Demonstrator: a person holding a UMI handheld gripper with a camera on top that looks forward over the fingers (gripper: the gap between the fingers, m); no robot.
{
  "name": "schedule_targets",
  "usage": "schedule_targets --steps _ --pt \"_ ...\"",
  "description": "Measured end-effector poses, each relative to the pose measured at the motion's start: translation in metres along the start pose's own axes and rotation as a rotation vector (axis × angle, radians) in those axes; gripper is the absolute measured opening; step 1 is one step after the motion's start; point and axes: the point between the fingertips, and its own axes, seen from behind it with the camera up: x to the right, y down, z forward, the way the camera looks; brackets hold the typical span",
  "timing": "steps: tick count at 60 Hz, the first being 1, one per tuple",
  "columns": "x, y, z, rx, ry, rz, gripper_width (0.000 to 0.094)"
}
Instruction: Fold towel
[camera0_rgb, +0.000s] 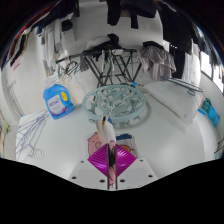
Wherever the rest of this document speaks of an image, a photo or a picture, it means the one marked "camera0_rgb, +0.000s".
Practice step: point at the white folded garment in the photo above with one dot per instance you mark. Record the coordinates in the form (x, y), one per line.
(98, 42)

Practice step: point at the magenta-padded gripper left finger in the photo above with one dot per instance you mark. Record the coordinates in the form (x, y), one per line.
(98, 163)

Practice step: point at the white pillow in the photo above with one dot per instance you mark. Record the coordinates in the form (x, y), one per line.
(176, 100)

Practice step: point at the grey garment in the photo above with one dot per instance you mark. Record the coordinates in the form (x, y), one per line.
(158, 60)

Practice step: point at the colourful hanging clothes row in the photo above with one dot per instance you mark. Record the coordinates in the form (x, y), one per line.
(16, 50)

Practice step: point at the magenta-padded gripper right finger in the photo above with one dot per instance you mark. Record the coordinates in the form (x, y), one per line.
(126, 163)

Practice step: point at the black folding drying rack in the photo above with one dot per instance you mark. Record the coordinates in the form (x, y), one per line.
(100, 66)

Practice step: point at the teal cloth item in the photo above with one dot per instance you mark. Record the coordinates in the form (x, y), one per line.
(210, 111)

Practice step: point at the cartoon lion print towel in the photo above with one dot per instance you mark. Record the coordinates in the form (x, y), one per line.
(106, 131)

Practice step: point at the pale blue round clip hanger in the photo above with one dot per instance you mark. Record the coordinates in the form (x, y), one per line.
(115, 101)

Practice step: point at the dark hanging clothes row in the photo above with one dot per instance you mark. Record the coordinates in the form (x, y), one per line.
(180, 30)

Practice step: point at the blue detergent bottle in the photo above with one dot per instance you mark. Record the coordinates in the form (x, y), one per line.
(57, 102)

